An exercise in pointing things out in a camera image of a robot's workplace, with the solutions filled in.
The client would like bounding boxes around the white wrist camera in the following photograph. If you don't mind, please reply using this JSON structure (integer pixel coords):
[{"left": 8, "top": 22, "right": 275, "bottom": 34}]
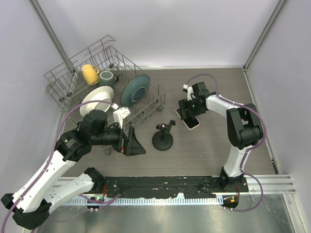
[
  {"left": 111, "top": 103, "right": 131, "bottom": 129},
  {"left": 183, "top": 84, "right": 195, "bottom": 101}
]

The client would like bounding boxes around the black phone with pink case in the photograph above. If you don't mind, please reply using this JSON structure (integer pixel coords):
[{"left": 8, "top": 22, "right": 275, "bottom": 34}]
[{"left": 175, "top": 108, "right": 200, "bottom": 130}]

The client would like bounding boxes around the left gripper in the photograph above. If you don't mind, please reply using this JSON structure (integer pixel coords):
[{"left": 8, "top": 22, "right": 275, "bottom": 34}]
[{"left": 91, "top": 121, "right": 146, "bottom": 155}]

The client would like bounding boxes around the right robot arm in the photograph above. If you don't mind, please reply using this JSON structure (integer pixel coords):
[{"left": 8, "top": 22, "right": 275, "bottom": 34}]
[{"left": 176, "top": 82, "right": 264, "bottom": 192}]

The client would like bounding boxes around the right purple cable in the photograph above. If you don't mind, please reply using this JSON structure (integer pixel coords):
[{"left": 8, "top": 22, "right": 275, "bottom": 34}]
[{"left": 187, "top": 73, "right": 268, "bottom": 212}]

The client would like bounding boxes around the white slotted cable duct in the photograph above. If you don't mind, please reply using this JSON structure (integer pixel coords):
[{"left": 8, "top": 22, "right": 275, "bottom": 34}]
[{"left": 63, "top": 195, "right": 223, "bottom": 206}]

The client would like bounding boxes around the purple cable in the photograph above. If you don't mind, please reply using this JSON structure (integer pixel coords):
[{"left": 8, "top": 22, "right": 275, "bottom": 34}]
[
  {"left": 0, "top": 100, "right": 122, "bottom": 233},
  {"left": 187, "top": 73, "right": 268, "bottom": 212}
]

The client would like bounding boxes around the yellow mug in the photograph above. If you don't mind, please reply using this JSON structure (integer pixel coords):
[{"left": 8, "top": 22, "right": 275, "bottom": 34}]
[{"left": 82, "top": 64, "right": 100, "bottom": 85}]

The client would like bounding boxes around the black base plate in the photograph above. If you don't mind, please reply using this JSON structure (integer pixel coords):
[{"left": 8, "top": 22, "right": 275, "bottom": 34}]
[{"left": 98, "top": 176, "right": 249, "bottom": 199}]

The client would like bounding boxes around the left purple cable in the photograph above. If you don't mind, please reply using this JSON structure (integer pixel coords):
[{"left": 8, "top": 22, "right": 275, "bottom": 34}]
[{"left": 0, "top": 100, "right": 122, "bottom": 233}]

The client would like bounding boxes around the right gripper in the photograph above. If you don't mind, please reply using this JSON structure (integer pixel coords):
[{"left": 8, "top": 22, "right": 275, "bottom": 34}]
[{"left": 178, "top": 97, "right": 206, "bottom": 120}]

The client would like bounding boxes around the black phone stand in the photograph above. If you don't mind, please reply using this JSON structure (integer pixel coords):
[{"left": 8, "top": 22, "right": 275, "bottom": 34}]
[{"left": 152, "top": 119, "right": 175, "bottom": 151}]

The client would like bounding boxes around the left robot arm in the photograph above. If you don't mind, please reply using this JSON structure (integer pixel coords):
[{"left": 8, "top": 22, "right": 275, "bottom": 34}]
[{"left": 1, "top": 107, "right": 146, "bottom": 230}]

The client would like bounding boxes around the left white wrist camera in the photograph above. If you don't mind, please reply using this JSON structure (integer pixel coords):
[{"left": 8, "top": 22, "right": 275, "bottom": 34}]
[{"left": 111, "top": 103, "right": 131, "bottom": 129}]

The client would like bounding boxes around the dark grey mug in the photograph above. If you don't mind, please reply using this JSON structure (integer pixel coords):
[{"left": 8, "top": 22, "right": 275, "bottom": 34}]
[{"left": 99, "top": 71, "right": 119, "bottom": 89}]

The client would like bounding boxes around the blue ceramic plate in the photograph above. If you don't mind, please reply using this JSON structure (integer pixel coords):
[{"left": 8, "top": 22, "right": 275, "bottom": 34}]
[{"left": 120, "top": 74, "right": 151, "bottom": 107}]

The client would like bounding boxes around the white plate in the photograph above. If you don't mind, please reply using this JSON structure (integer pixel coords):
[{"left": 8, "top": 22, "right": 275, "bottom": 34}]
[{"left": 79, "top": 86, "right": 114, "bottom": 117}]

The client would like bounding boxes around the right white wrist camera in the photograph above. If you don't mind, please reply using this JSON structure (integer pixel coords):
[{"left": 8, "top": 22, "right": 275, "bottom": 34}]
[{"left": 183, "top": 84, "right": 195, "bottom": 101}]

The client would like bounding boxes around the grey wire dish rack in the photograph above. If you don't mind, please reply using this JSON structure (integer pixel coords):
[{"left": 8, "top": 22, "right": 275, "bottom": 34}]
[{"left": 44, "top": 35, "right": 166, "bottom": 133}]

